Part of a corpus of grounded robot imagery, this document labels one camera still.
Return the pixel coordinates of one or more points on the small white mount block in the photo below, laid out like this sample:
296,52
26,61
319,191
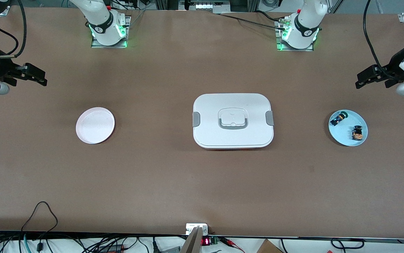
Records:
192,227

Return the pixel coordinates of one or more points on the white electronics box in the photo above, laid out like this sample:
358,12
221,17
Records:
210,5

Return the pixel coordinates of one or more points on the pink round plate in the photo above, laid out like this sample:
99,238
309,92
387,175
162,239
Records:
95,125

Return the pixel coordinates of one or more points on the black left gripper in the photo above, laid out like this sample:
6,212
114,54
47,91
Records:
393,69

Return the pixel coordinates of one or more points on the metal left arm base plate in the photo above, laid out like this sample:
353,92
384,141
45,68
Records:
282,47

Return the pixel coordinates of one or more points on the grey aluminium profile bar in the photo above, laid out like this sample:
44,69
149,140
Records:
193,244

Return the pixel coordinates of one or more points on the white lidded storage container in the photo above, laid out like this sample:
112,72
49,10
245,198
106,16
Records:
233,137

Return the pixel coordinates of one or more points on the light blue round plate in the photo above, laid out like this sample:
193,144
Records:
346,135

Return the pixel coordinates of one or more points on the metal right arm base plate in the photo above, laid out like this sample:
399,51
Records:
98,45

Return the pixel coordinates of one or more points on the red digit display board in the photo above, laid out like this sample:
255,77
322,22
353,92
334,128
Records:
206,241

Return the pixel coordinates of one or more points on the brown cardboard piece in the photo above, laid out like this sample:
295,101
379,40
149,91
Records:
268,247

